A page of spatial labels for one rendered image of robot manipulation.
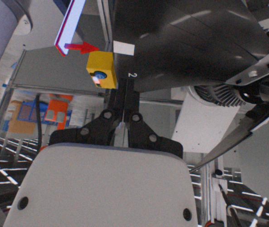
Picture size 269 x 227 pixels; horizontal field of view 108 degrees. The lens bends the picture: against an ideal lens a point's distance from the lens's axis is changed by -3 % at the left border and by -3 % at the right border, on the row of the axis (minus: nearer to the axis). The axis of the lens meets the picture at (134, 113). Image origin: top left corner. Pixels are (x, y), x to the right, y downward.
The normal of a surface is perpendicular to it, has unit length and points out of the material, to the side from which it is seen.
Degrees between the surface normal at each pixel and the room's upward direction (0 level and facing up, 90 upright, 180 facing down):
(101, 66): 90
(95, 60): 90
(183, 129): 50
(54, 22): 0
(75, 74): 90
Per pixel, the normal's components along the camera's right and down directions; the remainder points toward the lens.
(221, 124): 0.00, 0.44
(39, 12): -0.09, 0.97
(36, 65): 0.07, -0.23
